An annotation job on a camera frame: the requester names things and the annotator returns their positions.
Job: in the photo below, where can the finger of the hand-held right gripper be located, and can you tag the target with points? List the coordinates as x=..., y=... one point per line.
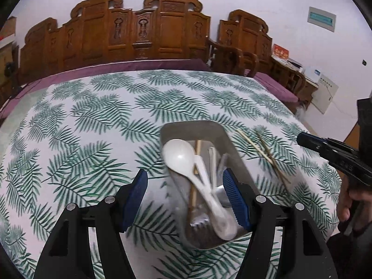
x=316, y=144

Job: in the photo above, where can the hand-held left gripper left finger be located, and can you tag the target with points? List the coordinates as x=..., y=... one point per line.
x=134, y=197

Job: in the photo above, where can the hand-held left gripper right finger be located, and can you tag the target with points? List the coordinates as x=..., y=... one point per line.
x=234, y=200

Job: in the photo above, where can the metal spoon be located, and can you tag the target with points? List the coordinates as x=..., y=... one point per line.
x=221, y=194

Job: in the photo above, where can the metal fork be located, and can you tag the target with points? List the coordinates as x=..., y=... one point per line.
x=199, y=220

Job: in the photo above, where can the small white soup spoon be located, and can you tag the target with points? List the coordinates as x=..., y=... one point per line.
x=202, y=174

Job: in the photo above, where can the light bamboo chopstick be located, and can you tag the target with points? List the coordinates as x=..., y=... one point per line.
x=194, y=186
x=261, y=154

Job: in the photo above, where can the dark brown chopstick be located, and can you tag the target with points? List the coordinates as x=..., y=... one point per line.
x=266, y=148

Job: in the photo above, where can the large white soup spoon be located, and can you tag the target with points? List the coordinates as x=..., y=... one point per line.
x=178, y=157

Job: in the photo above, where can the stainless steel tray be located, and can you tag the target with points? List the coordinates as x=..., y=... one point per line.
x=215, y=133

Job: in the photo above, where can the person's right hand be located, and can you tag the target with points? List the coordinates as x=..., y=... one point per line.
x=344, y=207

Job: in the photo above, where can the purple armchair cushion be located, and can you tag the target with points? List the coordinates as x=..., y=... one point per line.
x=276, y=88

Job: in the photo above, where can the wooden side table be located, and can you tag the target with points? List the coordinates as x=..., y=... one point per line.
x=293, y=77

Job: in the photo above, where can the leaf-print tablecloth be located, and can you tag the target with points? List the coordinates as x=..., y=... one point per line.
x=87, y=139

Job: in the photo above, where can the red box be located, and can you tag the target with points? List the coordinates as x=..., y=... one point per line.
x=280, y=51

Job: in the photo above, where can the carved wooden armchair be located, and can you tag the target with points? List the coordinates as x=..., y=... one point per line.
x=244, y=35

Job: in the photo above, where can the carved wooden sofa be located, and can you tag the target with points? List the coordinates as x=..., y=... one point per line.
x=116, y=35

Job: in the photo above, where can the white wall cabinet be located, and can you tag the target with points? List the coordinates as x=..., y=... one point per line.
x=326, y=93

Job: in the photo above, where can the grey-green wall panel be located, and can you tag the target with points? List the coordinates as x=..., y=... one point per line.
x=321, y=19

